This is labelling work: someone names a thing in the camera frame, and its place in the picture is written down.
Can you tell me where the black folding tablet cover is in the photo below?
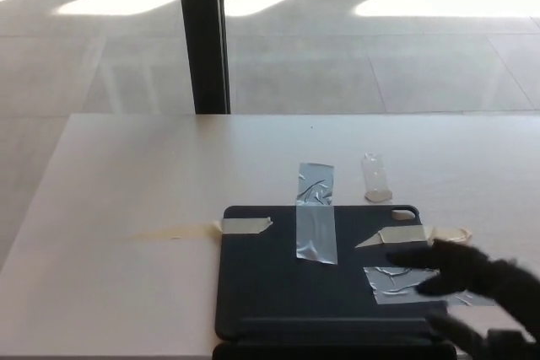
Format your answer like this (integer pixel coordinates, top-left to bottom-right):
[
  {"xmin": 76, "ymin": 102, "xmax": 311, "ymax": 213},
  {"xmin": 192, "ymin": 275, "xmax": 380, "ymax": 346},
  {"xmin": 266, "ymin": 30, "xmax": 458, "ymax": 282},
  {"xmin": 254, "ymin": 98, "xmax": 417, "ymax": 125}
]
[{"xmin": 212, "ymin": 204, "xmax": 459, "ymax": 360}]

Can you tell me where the small clear plastic vial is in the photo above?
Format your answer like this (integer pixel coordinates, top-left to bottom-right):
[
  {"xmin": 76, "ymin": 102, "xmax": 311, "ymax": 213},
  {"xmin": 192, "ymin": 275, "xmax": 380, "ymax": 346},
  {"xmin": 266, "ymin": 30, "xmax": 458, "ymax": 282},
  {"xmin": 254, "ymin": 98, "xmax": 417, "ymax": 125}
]
[{"xmin": 360, "ymin": 153, "xmax": 394, "ymax": 203}]

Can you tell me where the wide grey duct tape strip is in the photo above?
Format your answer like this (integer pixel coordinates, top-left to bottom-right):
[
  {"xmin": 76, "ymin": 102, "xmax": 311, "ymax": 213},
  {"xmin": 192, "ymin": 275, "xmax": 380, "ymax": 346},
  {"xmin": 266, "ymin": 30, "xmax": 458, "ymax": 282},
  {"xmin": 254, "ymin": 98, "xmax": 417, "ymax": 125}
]
[{"xmin": 363, "ymin": 266, "xmax": 499, "ymax": 308}]

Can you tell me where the long grey duct tape strip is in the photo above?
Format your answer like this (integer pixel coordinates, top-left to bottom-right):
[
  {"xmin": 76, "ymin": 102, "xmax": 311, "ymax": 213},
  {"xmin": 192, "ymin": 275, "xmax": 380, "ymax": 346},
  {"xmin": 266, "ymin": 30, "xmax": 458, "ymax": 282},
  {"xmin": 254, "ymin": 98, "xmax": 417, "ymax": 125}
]
[{"xmin": 295, "ymin": 162, "xmax": 340, "ymax": 266}]

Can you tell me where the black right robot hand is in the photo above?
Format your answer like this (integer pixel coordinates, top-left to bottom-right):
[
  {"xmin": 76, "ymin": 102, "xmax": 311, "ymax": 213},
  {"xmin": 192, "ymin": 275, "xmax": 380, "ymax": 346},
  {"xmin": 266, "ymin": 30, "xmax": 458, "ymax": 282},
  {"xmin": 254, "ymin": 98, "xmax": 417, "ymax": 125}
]
[{"xmin": 386, "ymin": 238, "xmax": 540, "ymax": 360}]

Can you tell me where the beige masking tape strip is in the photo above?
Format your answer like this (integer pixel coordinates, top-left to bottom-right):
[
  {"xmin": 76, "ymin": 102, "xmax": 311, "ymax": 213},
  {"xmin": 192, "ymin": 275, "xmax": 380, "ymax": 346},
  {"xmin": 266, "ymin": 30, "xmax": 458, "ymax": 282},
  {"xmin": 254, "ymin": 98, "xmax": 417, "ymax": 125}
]
[
  {"xmin": 125, "ymin": 216, "xmax": 273, "ymax": 243},
  {"xmin": 354, "ymin": 225, "xmax": 473, "ymax": 250}
]

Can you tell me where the black window frame post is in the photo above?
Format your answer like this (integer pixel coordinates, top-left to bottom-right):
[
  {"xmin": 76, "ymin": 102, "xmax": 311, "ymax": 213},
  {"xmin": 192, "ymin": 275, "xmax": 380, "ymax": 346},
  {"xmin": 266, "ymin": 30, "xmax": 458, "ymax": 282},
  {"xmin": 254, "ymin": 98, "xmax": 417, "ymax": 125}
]
[{"xmin": 174, "ymin": 0, "xmax": 232, "ymax": 116}]

